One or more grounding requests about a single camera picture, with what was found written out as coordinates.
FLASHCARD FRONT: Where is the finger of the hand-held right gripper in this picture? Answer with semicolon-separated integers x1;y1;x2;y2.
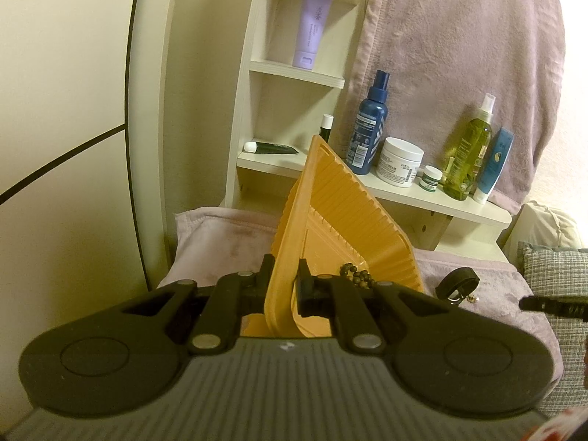
519;296;588;321

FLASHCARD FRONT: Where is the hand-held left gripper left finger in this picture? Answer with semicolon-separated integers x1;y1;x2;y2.
122;254;276;355

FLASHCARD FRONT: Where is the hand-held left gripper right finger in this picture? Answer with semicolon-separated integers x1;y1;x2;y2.
294;258;442;354

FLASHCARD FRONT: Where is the dark brown bead bracelet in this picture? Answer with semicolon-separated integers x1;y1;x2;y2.
339;263;375;289

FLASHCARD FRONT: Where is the orange ribbed plastic tray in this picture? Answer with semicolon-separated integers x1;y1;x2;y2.
240;134;424;338

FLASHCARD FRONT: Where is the black strap bracelet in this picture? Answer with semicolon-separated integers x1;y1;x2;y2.
435;270;479;305

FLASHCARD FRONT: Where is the grey checked pillow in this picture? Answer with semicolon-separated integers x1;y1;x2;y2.
518;241;588;419

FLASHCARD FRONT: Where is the lilac towel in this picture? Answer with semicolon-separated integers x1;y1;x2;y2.
173;207;563;377

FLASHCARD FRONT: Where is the white bedding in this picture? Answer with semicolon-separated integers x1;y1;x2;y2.
521;200;588;251

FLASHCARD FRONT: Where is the red white packet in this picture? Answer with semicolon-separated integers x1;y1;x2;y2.
528;411;588;441

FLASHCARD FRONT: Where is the dark green white-capped tube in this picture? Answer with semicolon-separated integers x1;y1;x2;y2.
243;141;299;154

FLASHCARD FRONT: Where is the blue white cosmetic tube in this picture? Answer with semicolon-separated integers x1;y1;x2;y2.
473;127;514;205

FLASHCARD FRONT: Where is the white cream jar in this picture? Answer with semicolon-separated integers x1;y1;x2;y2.
376;137;424;188

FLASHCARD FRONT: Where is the blue spray bottle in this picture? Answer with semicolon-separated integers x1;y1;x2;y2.
347;70;391;176

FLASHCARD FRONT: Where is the small green cream jar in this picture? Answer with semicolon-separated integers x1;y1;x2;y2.
420;165;444;192

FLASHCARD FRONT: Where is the green oil spray bottle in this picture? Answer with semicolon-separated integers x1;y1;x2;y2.
443;93;497;202

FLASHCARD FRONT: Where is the white wooden shelf unit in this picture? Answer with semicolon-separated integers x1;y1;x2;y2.
220;0;513;262

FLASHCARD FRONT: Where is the purple cosmetic tube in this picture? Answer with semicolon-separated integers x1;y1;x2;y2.
293;0;333;71

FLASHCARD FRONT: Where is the hanging lilac blanket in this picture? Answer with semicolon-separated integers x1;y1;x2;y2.
344;0;566;214

